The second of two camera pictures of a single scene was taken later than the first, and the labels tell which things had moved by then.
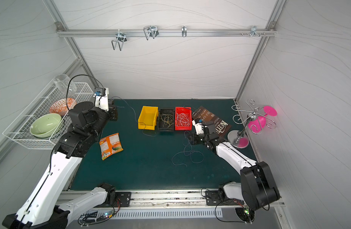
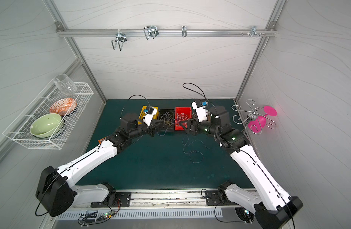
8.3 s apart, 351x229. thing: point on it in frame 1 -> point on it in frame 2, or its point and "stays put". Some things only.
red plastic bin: [183, 119] stays put
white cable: [182, 120] stays put
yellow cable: [167, 119] stays put
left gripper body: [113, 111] -> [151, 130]
